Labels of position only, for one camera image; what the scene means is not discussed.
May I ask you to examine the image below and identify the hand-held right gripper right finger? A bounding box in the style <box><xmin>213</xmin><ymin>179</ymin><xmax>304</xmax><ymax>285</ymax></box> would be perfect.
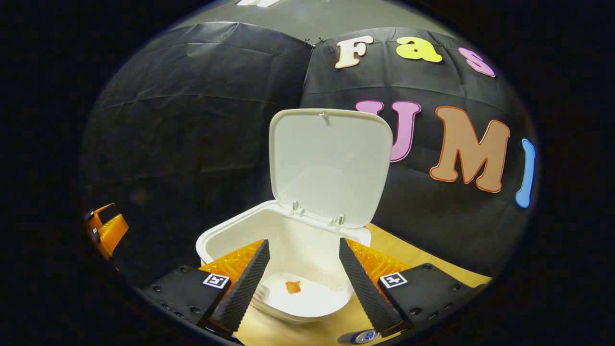
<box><xmin>338</xmin><ymin>237</ymin><xmax>482</xmax><ymax>337</ymax></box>

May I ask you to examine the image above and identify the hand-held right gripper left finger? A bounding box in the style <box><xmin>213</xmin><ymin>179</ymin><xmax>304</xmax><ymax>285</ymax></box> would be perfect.
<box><xmin>144</xmin><ymin>239</ymin><xmax>271</xmax><ymax>337</ymax></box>

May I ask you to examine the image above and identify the silver blue pop can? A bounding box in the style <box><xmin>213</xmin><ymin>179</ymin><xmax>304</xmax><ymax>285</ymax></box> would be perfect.
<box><xmin>353</xmin><ymin>329</ymin><xmax>381</xmax><ymax>345</ymax></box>

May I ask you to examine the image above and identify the white desktop garbage bin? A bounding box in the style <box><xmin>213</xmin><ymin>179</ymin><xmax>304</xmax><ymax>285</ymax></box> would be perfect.
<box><xmin>195</xmin><ymin>108</ymin><xmax>394</xmax><ymax>324</ymax></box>

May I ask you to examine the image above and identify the wooden desktop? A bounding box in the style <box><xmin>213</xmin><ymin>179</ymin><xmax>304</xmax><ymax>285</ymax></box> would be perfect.
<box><xmin>234</xmin><ymin>223</ymin><xmax>493</xmax><ymax>346</ymax></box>

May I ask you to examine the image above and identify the black backdrop cloth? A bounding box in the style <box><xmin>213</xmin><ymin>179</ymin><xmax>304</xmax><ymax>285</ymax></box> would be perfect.
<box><xmin>79</xmin><ymin>21</ymin><xmax>539</xmax><ymax>290</ymax></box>

